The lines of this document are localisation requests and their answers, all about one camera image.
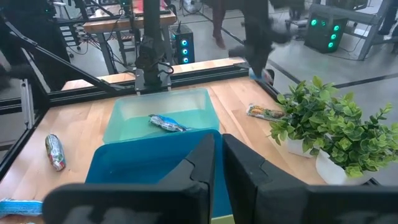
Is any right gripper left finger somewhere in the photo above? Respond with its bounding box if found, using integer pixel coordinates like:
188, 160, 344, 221
43, 133, 217, 224

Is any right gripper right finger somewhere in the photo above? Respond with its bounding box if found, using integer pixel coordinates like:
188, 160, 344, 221
222, 133, 398, 224

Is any green orange granola bar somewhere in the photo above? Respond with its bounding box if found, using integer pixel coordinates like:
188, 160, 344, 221
246, 104, 286, 123

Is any blue white granola bar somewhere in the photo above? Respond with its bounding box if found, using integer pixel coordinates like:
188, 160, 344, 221
148, 113, 192, 133

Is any green red granola bar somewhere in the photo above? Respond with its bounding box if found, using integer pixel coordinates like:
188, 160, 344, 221
45, 133, 67, 172

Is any blue red chocolate granola bar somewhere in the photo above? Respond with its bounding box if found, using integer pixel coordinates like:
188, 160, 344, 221
0, 198, 44, 218

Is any person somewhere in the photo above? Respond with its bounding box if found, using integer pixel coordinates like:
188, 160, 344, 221
212, 0, 228, 50

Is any blue plastic bin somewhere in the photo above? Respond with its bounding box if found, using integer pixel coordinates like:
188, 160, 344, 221
84, 129, 234, 218

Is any green plant in white pot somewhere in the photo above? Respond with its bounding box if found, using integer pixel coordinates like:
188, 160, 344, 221
310, 91, 398, 187
269, 76, 341, 158

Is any translucent yellow plastic bin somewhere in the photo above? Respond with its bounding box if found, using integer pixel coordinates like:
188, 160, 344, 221
211, 214, 236, 224

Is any computer tower with green fans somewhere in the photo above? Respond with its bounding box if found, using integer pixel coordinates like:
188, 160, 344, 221
303, 12, 349, 54

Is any floor fan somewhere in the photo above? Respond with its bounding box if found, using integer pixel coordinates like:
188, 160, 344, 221
182, 0, 203, 15

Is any computer tower with blue fans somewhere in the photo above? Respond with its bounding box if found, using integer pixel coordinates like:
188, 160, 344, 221
172, 24, 196, 65

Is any translucent teal plastic bin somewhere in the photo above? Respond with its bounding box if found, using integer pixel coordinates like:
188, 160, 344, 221
102, 87, 221, 144

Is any wooden workbench with black legs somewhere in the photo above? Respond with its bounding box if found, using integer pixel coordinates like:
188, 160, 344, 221
82, 0, 178, 75

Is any black labelled drawer unit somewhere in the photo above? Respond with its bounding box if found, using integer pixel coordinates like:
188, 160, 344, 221
58, 24, 80, 52

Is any grey metal workbench frame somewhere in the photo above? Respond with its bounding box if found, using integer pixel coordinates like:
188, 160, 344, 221
341, 0, 398, 62

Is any silver metal bracket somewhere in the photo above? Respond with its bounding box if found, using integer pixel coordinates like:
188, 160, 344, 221
20, 78, 35, 129

